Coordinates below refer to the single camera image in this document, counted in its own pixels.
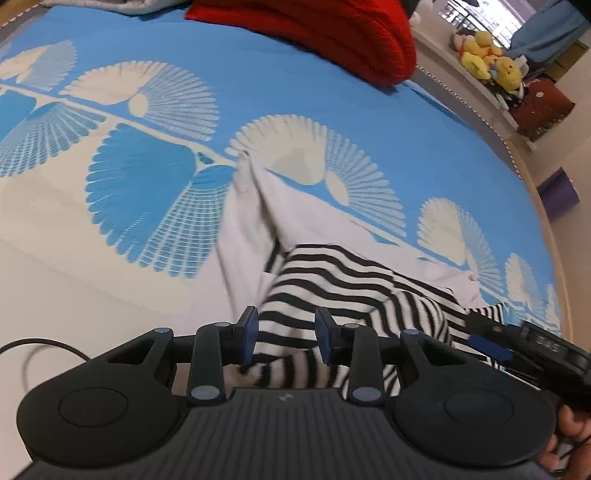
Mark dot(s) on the blue fabric chair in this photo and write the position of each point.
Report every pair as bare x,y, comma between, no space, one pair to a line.
554,25

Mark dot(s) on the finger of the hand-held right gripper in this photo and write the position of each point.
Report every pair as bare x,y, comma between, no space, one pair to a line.
489,339

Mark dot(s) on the red folded blanket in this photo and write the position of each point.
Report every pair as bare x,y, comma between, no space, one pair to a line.
323,32

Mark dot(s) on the window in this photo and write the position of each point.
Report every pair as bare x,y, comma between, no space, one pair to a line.
480,16

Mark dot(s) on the blue white patterned bedsheet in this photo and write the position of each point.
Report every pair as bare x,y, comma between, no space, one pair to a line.
277,92

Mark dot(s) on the striped sweater with white vest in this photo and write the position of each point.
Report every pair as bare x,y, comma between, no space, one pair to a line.
323,277

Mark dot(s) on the person's right hand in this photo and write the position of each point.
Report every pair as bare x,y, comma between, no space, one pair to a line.
572,443

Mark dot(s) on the white folded fleece blanket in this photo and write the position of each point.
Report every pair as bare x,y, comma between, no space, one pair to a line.
115,5

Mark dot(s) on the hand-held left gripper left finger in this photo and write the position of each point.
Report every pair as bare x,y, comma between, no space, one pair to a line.
247,337

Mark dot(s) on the red patterned cushion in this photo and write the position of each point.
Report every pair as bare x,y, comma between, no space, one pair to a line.
542,108

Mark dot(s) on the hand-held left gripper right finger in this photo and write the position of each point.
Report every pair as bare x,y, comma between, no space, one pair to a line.
325,339

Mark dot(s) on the yellow plush toy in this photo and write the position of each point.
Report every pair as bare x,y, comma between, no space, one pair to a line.
508,73
478,53

